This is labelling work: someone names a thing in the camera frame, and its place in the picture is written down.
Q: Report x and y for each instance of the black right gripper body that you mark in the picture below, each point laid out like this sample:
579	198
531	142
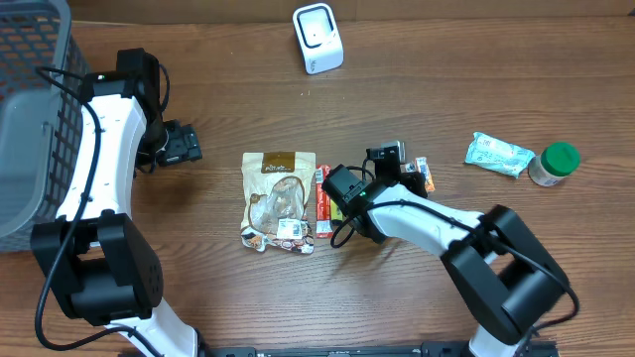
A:
412	181

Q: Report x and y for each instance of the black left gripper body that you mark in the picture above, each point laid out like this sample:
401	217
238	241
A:
179	144

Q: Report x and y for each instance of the orange tissue pack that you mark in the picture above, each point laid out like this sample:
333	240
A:
420	165

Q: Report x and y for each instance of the yellow highlighter marker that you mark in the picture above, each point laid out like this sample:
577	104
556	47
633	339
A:
336	216

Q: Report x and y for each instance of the red snack stick packet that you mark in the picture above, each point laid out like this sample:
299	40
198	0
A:
323	205

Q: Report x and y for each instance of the brown snack pouch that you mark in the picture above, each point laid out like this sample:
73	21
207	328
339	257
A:
277	188

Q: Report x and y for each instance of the teal tissue pack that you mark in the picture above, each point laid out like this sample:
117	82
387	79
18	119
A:
498	156

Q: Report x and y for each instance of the instant noodle cup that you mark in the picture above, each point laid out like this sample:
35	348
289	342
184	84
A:
555	163

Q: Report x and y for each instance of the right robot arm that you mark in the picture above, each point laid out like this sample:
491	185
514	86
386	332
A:
505	276

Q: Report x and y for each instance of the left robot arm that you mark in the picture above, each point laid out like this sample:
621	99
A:
102	276

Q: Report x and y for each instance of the white barcode scanner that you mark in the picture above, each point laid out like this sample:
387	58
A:
318	37

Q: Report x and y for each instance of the grey plastic mesh basket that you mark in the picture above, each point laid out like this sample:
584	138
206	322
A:
41	124

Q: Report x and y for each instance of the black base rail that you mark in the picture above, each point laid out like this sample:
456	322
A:
426	349

